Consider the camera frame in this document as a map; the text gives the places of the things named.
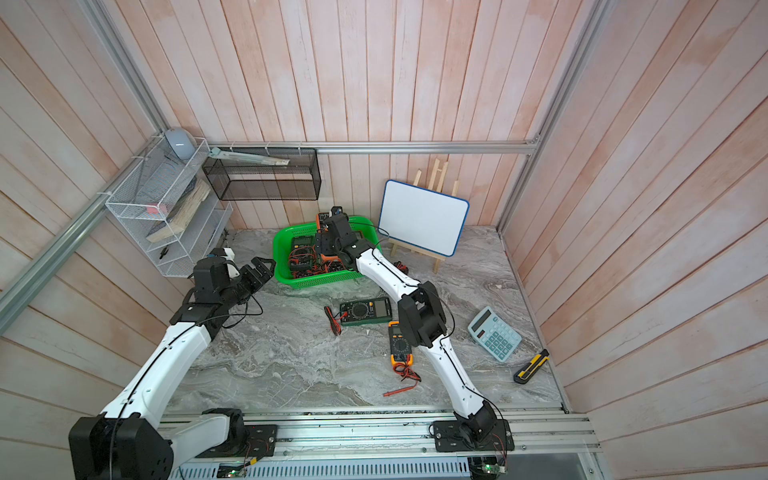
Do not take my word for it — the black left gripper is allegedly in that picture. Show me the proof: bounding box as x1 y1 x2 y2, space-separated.
220 256 277 309

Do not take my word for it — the orange multimeter green face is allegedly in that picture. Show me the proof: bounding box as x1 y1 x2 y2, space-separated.
315 211 338 262

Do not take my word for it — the dark green multimeter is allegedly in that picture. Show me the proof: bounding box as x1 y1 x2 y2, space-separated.
288 236 318 278

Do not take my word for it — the green plastic basket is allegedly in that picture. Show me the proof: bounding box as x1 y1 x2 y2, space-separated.
273 223 361 289

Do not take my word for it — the small black multimeter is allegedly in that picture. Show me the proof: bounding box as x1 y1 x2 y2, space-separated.
393 261 409 275

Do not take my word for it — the green horizontal multimeter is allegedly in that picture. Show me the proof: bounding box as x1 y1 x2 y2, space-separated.
324 297 393 336

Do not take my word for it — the yellow multimeter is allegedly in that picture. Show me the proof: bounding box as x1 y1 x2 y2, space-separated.
383 321 422 397

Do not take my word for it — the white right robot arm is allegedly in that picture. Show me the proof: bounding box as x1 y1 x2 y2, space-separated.
320 207 514 454

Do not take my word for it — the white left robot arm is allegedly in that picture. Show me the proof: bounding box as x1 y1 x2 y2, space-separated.
68 248 276 479

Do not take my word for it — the book on shelf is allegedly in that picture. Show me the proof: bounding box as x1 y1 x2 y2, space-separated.
146 177 211 243

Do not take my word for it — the blue framed whiteboard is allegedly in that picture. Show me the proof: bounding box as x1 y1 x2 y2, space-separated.
377 179 471 259

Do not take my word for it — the wooden easel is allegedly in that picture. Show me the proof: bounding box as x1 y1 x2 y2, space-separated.
388 158 460 275

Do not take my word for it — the light green ruler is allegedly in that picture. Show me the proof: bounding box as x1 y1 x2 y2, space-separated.
209 147 290 166

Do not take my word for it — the grey computer mouse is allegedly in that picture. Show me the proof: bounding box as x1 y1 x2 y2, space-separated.
164 128 197 162

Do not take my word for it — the light blue calculator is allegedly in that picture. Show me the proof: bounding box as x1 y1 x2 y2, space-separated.
468 306 522 362

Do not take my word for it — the yellow black utility knife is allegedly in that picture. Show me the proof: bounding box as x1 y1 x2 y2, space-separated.
513 349 550 385

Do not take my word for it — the white wire shelf rack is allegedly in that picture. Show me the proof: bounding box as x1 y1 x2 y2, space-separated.
106 133 233 278

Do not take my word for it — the black mesh wall basket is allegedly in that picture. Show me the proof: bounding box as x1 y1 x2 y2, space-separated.
203 147 322 201

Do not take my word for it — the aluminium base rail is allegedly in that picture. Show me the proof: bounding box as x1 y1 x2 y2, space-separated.
170 404 611 479

